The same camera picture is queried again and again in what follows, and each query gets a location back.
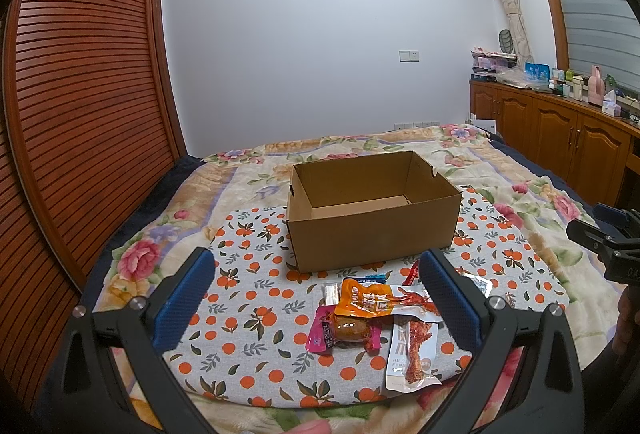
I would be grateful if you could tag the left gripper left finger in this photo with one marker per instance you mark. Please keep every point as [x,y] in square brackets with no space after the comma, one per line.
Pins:
[145,328]

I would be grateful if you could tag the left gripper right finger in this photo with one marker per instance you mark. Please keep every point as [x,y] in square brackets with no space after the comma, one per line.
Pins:
[545,395]

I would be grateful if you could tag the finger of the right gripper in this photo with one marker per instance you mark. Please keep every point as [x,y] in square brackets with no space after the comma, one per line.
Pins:
[611,215]
[592,238]

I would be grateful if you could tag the white duck neck packet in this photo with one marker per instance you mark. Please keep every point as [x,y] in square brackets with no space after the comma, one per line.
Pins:
[410,360]

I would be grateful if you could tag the blue foil candy wrapper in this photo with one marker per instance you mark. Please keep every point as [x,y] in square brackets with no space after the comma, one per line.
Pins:
[372,279]

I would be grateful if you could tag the orange chicken feet packet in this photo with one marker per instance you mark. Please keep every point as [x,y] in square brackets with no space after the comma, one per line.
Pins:
[375,301]

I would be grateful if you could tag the pink braised egg packet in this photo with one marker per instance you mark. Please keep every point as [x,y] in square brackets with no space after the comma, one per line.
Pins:
[329,330]

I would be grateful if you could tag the small clear cracker packet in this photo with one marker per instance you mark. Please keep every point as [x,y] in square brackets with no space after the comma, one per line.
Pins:
[332,293]

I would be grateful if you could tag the blue white snack pouch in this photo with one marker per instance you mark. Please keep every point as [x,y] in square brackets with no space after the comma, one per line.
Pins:
[483,285]

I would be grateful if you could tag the red white snack pouch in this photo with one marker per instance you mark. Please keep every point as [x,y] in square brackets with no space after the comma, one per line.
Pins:
[413,274]

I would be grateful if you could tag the person's right hand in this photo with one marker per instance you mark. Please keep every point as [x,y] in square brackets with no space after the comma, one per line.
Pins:
[628,319]

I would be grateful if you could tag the person's left hand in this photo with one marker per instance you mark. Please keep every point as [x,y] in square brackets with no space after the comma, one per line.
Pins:
[320,426]

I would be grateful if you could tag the wooden sideboard cabinet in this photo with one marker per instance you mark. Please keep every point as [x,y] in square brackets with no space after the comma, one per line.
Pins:
[595,154]

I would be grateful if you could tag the tissue box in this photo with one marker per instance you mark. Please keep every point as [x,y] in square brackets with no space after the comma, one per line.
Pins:
[610,105]

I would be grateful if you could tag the pink bottle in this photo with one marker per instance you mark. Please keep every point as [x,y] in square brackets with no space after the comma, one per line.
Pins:
[596,87]

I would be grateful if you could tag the orange print white cloth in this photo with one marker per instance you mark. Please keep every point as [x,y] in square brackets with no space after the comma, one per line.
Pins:
[267,335]

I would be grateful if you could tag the blue box on cabinet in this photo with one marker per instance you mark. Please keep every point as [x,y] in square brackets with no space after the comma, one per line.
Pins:
[537,73]

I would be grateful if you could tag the window roller blind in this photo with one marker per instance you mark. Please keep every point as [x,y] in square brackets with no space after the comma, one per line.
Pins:
[603,33]

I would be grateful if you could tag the brown cardboard box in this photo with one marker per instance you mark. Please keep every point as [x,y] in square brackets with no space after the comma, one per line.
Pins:
[357,211]

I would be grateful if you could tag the louvered wooden wardrobe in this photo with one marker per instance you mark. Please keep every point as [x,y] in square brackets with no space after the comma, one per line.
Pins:
[88,127]

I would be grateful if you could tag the white wall switch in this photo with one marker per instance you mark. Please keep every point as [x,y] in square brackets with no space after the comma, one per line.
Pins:
[409,56]

